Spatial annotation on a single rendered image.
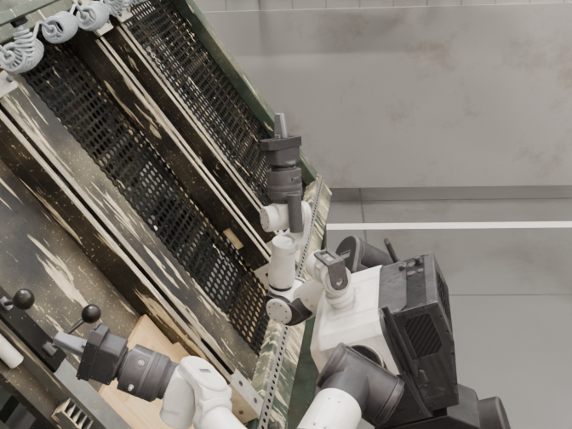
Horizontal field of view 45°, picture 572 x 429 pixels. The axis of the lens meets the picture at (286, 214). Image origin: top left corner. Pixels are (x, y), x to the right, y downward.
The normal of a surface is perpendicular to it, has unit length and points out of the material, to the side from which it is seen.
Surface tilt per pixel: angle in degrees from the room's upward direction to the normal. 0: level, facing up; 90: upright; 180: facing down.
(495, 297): 0
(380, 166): 90
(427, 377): 90
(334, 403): 5
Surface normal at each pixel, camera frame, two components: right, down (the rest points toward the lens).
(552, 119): -0.04, 0.46
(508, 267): -0.04, -0.89
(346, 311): -0.42, -0.83
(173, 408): -0.02, 0.18
